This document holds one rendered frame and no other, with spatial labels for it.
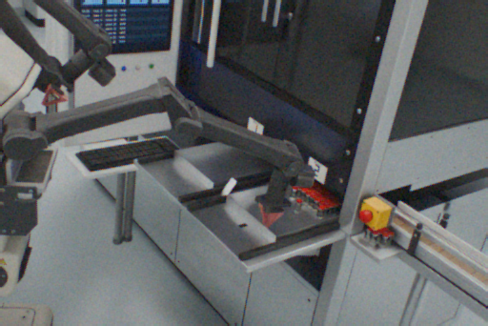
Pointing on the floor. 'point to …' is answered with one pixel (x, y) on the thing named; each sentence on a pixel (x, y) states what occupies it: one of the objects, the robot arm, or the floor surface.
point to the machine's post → (370, 152)
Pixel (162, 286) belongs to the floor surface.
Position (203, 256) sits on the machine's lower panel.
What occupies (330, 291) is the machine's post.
